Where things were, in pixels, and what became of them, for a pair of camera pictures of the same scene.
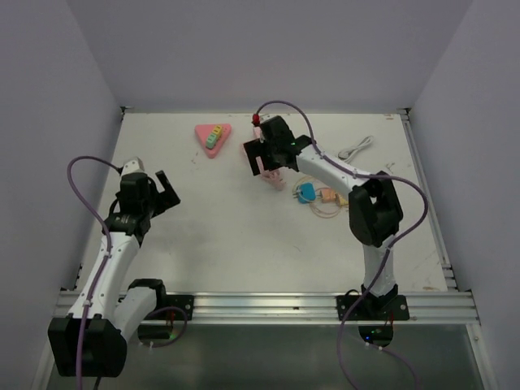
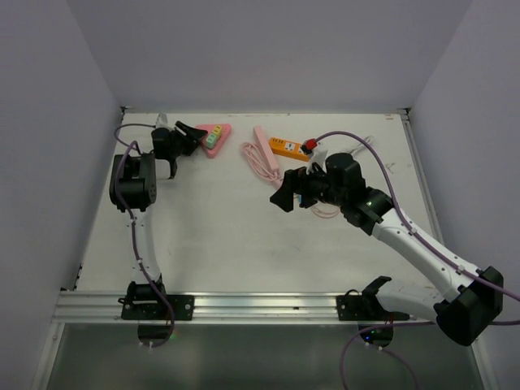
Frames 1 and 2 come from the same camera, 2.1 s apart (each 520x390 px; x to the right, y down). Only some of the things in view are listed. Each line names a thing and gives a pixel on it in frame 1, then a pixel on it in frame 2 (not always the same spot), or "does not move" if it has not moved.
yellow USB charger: x=218 y=130 does not move
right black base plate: x=392 y=308 does not move
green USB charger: x=210 y=140 does not move
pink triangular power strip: x=202 y=132 does not move
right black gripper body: x=261 y=148 → x=315 y=183
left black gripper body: x=159 y=201 → x=182 y=145
